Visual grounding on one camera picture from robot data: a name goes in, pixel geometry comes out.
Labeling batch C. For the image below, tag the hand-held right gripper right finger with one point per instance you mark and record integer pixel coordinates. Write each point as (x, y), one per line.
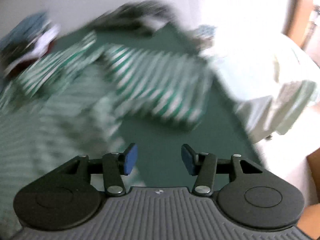
(188, 160)

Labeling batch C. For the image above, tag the green table cover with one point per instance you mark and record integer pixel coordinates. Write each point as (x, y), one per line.
(160, 135)

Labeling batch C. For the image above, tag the folded blue garment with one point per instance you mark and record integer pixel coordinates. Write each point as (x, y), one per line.
(27, 27)

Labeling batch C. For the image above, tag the plain grey garment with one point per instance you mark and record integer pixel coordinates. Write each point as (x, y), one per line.
(135, 15)

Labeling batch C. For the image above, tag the white blue power strip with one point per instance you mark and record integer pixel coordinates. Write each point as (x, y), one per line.
(206, 31)

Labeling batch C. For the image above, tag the pale green bed sheet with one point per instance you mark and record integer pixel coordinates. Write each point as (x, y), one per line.
(270, 80)

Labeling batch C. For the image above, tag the folded white garment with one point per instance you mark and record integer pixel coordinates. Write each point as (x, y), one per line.
(46, 42)

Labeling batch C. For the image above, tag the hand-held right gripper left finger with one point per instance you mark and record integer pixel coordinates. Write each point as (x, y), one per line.
(130, 158)

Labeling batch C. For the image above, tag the folded dark red garment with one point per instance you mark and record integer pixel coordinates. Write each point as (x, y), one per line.
(22, 66)

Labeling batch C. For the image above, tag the green white striped shirt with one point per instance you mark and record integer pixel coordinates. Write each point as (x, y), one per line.
(140, 80)

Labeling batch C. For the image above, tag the brown door frame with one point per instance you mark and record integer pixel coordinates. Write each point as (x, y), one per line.
(297, 12)

